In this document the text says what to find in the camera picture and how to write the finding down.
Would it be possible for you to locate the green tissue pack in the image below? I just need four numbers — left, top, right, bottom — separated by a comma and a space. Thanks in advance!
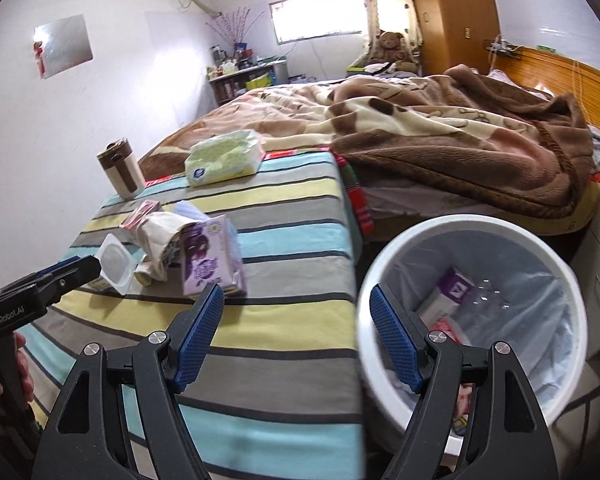
185, 130, 266, 188

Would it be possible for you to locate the person's left hand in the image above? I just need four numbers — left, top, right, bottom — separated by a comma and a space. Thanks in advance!
11, 332, 33, 403

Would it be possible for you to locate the wooden wardrobe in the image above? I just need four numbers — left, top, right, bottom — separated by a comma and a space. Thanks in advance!
402, 0, 501, 78

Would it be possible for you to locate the crushed clear plastic bottle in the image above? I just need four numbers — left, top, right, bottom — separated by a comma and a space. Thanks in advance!
460, 280, 526, 341

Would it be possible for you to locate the wooden bed headboard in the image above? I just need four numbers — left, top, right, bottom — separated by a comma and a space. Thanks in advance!
495, 45, 600, 136

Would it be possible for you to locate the striped table cloth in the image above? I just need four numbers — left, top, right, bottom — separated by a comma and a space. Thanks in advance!
17, 150, 366, 480

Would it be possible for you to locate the brown fleece blanket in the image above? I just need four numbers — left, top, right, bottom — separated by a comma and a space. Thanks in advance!
137, 64, 598, 221

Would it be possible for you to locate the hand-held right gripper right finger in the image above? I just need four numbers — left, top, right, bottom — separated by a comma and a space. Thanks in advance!
369, 282, 561, 480

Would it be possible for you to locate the white trash bin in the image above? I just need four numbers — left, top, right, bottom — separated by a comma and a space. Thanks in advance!
356, 215, 588, 453

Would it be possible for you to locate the printed paper bag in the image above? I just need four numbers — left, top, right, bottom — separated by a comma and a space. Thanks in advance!
135, 211, 211, 286

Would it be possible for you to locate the power strip with chargers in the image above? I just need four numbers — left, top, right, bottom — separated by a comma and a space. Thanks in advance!
485, 35, 523, 56

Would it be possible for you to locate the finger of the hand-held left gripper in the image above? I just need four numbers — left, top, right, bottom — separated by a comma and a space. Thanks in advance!
0, 255, 103, 305
29, 257, 84, 279

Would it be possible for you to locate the pink white packet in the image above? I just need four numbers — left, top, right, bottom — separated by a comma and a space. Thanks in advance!
450, 382, 478, 436

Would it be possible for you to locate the vase of dry branches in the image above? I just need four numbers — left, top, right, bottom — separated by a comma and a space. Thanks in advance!
205, 7, 271, 48

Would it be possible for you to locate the white purple ointment box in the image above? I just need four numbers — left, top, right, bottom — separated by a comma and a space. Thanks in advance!
415, 267, 481, 331

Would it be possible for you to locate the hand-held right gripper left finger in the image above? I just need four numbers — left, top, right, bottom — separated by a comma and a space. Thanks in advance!
32, 282, 226, 480

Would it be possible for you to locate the silver wall panel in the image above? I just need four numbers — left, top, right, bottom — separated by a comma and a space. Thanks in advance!
32, 14, 93, 80

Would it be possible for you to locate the white charging cable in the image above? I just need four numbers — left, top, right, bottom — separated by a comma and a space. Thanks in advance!
574, 60, 592, 126

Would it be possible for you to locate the red hanging ornament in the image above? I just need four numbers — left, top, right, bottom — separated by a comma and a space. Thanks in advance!
32, 40, 48, 78

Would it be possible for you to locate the beige brown travel mug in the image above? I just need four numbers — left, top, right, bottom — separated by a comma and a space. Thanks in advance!
97, 137, 146, 200

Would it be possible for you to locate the white red small carton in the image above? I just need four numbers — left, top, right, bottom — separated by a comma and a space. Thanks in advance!
120, 200, 162, 233

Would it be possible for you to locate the small storage shelf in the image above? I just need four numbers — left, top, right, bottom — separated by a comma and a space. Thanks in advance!
209, 60, 288, 108

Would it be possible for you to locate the white plastic yoghurt cup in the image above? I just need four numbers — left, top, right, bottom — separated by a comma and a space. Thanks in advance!
87, 234, 143, 296

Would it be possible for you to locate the hanging wall cable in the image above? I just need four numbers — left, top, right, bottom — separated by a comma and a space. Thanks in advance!
310, 42, 326, 78

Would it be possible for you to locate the row of bottles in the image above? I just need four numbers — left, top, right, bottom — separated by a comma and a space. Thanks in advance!
207, 42, 261, 78

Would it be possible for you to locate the brown teddy bear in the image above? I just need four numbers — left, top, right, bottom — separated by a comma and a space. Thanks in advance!
367, 30, 421, 73

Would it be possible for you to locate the barred window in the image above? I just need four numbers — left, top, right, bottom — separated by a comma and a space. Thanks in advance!
269, 0, 368, 46

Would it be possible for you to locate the clear plastic bin liner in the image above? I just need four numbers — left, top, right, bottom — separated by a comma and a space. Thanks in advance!
380, 232, 576, 441

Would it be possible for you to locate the purple drink carton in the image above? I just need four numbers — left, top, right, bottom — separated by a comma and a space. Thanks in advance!
180, 214, 248, 297

